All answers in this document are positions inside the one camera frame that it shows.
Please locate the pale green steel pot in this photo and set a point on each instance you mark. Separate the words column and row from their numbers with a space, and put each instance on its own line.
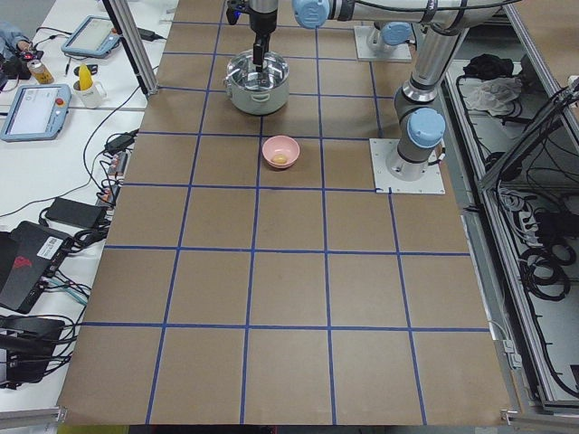
column 257, row 93

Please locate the yellow drink can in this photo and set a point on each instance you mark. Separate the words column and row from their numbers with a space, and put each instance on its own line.
column 40, row 72

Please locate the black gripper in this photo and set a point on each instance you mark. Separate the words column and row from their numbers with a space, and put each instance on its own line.
column 262, row 22

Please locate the white mug with banana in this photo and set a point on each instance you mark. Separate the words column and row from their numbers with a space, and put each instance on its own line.
column 91, row 93

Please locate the near teach pendant tablet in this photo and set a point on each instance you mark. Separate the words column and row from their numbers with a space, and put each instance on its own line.
column 37, row 113

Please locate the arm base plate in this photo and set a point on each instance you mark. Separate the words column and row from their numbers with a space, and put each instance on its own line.
column 382, row 45
column 392, row 174

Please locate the teach pendant tablet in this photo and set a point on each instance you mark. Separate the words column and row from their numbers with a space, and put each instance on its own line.
column 95, row 37
column 37, row 113

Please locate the black docking hub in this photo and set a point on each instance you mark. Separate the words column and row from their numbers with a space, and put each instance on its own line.
column 27, row 347

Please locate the aluminium frame post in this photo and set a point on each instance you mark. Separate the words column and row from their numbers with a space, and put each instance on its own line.
column 124, row 23

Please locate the pink bowl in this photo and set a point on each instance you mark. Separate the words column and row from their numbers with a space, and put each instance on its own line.
column 285, row 145

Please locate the brown egg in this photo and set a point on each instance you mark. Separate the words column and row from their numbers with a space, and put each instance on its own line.
column 280, row 160

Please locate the glass pot lid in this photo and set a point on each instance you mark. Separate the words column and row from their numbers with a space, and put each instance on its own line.
column 244, row 74

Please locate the far teach pendant tablet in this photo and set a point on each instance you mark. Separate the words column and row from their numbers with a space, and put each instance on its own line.
column 95, row 37

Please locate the black red laptop computer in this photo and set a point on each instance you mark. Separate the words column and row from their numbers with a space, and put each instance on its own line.
column 39, row 253

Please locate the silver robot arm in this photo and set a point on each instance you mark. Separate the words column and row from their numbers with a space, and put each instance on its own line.
column 309, row 14
column 422, row 127

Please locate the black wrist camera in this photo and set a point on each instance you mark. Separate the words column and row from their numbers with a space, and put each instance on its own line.
column 235, row 9

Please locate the black cloth bundle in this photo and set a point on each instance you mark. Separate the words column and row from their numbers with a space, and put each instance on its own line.
column 489, row 67

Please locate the black power adapter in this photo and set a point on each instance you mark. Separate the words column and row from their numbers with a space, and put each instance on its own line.
column 76, row 214

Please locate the crumpled white cloth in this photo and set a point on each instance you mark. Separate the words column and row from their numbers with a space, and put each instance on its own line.
column 494, row 96

